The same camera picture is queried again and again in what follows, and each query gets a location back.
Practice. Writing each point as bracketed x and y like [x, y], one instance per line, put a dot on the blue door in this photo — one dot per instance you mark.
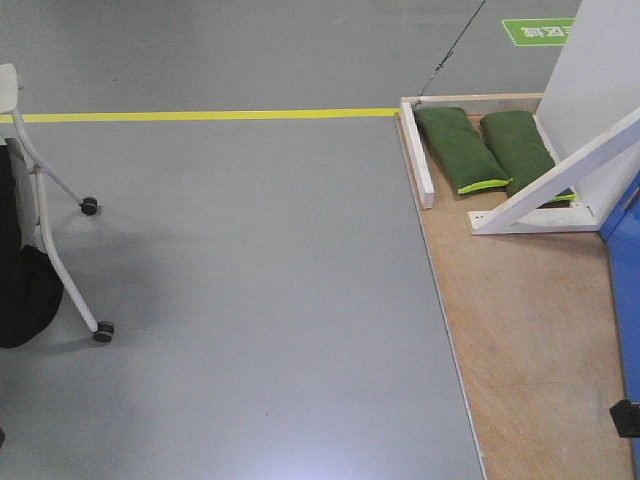
[620, 233]

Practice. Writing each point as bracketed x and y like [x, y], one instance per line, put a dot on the white triangular support brace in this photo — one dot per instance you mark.
[521, 214]

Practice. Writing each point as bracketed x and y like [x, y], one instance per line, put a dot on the white wall panel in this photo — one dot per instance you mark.
[595, 81]

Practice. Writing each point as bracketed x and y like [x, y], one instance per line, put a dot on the wooden base platform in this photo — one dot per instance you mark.
[533, 329]

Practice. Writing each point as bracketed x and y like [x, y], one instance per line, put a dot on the green sandbag right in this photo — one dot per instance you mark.
[513, 138]

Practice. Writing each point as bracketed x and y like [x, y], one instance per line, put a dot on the green sandbag left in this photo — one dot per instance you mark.
[467, 162]

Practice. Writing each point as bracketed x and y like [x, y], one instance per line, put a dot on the seated person white shirt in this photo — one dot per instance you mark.
[31, 291]

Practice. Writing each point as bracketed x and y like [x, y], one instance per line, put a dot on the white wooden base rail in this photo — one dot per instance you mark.
[416, 154]

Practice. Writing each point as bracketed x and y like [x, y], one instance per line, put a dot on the green floor sign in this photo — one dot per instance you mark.
[538, 32]

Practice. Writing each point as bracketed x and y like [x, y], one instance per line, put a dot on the green sandbag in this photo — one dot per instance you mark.
[467, 162]
[513, 138]

